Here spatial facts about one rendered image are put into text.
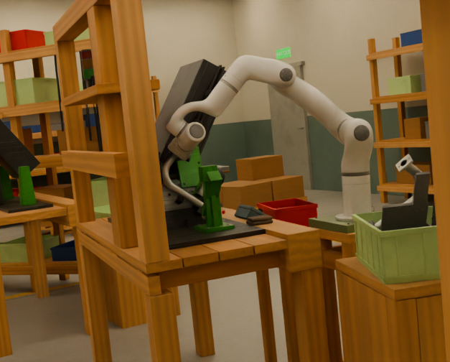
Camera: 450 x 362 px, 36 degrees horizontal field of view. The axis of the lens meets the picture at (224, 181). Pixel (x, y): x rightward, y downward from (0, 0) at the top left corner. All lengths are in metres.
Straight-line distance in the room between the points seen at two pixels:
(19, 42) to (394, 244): 4.67
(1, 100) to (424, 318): 4.85
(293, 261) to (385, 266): 0.53
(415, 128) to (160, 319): 6.99
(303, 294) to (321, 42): 8.97
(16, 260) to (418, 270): 4.81
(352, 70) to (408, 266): 8.71
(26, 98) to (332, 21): 6.15
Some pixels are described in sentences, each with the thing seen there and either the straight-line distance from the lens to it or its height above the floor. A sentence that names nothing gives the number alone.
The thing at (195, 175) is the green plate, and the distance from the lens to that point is 3.17.
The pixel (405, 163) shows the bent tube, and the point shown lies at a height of 1.16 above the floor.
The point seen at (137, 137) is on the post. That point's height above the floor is 1.33.
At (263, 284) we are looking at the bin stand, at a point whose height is 0.52.
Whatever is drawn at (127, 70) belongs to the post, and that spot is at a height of 1.56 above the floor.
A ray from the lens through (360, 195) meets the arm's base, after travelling 2.99.
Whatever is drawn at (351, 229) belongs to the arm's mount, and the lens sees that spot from 2.87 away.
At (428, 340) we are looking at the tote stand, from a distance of 2.32.
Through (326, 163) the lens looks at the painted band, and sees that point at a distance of 11.60.
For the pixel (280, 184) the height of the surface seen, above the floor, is 0.38.
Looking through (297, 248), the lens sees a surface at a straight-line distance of 2.70.
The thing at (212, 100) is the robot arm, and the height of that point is 1.44.
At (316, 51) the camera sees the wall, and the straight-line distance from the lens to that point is 11.61.
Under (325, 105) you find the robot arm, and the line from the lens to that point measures 2.95.
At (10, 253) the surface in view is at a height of 0.35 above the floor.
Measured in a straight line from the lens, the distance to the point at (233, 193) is 9.30.
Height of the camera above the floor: 1.36
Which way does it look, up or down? 5 degrees down
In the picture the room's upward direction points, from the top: 6 degrees counter-clockwise
